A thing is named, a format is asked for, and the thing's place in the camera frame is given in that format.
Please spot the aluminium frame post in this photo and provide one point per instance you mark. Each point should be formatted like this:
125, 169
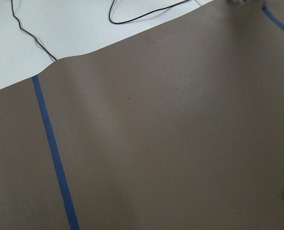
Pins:
236, 1

